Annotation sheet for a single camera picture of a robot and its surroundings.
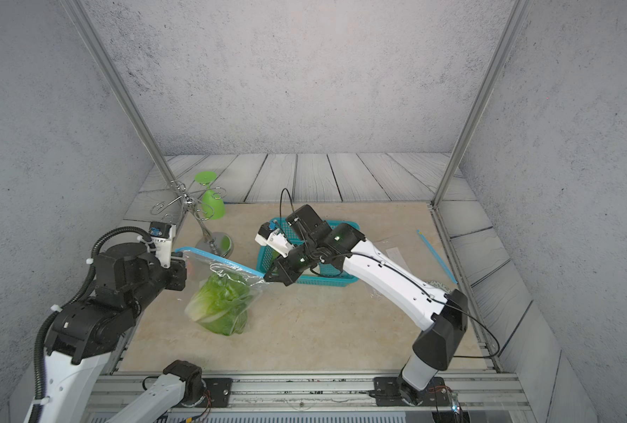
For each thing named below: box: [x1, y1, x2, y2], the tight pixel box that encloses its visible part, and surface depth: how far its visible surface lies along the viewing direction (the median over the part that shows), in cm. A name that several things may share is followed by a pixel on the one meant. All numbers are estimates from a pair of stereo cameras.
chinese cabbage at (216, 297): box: [184, 272, 251, 324], surface depth 69 cm
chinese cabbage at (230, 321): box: [197, 296, 250, 336], surface depth 75 cm
